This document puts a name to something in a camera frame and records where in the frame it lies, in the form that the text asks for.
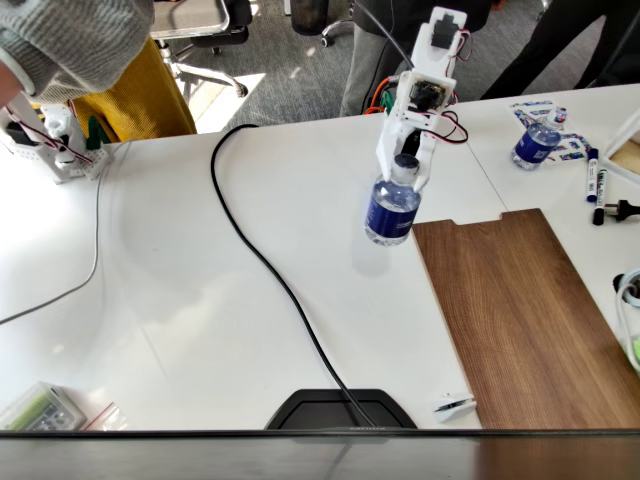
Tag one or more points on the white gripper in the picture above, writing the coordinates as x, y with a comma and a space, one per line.
391, 134

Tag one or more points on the blue label water bottle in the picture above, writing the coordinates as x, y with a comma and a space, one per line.
532, 147
392, 215

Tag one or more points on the white leader arm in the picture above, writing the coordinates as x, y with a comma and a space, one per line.
60, 125

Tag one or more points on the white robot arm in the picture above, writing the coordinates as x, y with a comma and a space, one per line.
435, 55

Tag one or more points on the grey sweater sleeve forearm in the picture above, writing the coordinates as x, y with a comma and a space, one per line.
75, 45

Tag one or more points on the person's bare hand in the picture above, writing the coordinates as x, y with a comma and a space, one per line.
9, 85

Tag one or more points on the green clamp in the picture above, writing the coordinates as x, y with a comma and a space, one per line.
97, 135
389, 105

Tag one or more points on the chrome chair base with casters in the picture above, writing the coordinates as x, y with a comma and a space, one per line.
340, 27

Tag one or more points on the blue patterned sticker sheet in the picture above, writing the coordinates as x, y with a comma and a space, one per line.
575, 145

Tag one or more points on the black bin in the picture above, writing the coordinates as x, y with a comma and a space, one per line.
310, 15

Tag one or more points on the person in black trousers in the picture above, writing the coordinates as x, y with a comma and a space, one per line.
550, 45

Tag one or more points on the blue whiteboard marker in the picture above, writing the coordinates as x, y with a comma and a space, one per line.
593, 175

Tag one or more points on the brown wooden board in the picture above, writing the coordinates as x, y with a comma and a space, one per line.
520, 310

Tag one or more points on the black whiteboard marker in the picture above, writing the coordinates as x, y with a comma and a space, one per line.
601, 197

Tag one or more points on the chair caster wheel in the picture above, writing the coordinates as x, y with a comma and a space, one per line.
545, 7

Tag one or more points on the black office chair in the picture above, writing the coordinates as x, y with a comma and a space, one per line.
235, 20

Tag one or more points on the black power plug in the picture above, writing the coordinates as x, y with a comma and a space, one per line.
625, 210

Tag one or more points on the black furniture piece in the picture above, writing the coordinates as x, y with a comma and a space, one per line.
627, 65

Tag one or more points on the small white clip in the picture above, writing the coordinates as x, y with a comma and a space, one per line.
450, 406

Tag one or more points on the person in yellow trousers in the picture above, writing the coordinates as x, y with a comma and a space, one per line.
145, 100

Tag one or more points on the black monitor stand base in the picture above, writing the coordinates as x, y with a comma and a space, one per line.
320, 412

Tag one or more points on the light green object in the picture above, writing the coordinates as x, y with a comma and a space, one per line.
635, 350

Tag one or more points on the black monitor edge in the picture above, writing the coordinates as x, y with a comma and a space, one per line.
200, 457

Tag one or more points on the white wristband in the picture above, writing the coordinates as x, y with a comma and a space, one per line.
22, 75

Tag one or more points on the clear zip bag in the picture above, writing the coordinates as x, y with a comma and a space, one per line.
110, 420

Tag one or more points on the clear box of green batteries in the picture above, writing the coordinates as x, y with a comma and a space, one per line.
40, 410

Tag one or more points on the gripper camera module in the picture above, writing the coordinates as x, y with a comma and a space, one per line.
427, 95

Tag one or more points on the white wooden frame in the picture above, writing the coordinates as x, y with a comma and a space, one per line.
622, 135

